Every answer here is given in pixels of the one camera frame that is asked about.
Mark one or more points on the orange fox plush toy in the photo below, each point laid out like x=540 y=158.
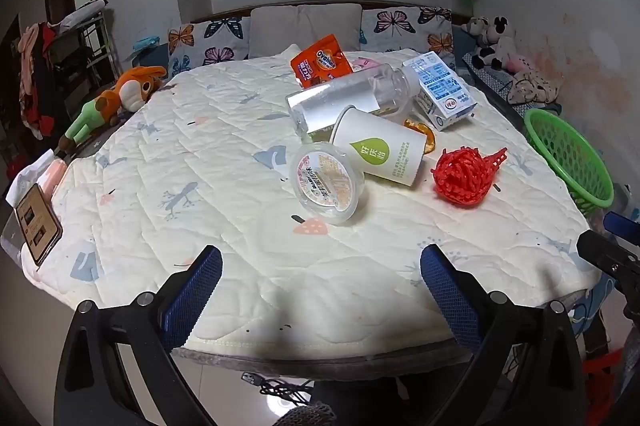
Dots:
x=130 y=88

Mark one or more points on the white plastic bag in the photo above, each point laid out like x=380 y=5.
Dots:
x=25 y=176

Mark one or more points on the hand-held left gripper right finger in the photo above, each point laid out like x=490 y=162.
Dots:
x=445 y=291

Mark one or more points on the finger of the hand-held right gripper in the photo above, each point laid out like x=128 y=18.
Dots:
x=620 y=223
x=605 y=256

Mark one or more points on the pink soft pack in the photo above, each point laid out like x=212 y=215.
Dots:
x=52 y=178

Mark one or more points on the person's left forearm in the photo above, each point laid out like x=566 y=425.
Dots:
x=307 y=416

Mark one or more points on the spotted cow plush toy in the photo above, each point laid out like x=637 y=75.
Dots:
x=472 y=28

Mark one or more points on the wooden headboard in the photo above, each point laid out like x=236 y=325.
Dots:
x=400 y=3

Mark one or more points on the red plastic stool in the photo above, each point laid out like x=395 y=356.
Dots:
x=602 y=378

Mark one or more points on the brown cardboard box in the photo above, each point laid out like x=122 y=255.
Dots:
x=37 y=223

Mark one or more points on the translucent orange wrapper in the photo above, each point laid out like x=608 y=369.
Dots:
x=427 y=138

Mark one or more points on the hanging red clothes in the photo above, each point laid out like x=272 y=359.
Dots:
x=32 y=75

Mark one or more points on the metal clothes rack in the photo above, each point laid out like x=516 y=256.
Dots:
x=85 y=35

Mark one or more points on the black white mouse plush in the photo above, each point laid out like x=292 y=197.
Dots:
x=500 y=40

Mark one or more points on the red mesh net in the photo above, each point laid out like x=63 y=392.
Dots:
x=460 y=176

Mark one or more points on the white paper cup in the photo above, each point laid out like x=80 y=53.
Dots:
x=385 y=150

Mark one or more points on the clear plastic bottle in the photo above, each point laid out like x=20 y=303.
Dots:
x=345 y=98

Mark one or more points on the pink packet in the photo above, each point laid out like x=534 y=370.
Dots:
x=365 y=64

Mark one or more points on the pink plush toy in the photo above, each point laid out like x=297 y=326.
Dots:
x=517 y=63

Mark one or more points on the clear plastic lidded cup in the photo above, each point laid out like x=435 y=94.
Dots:
x=325 y=181

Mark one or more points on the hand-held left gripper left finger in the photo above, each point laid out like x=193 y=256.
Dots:
x=200 y=286

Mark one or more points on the grey pillow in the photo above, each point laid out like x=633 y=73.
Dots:
x=300 y=30

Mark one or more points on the beige spotted cloth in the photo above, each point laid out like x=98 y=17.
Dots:
x=535 y=85

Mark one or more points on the white blue milk carton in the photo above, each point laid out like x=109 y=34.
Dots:
x=440 y=85

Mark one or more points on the green plastic basket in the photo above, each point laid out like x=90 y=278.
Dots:
x=597 y=196

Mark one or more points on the orange snack pouch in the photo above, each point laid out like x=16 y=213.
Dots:
x=320 y=58

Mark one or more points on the butterfly print pillow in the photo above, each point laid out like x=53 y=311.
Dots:
x=400 y=23
x=215 y=38

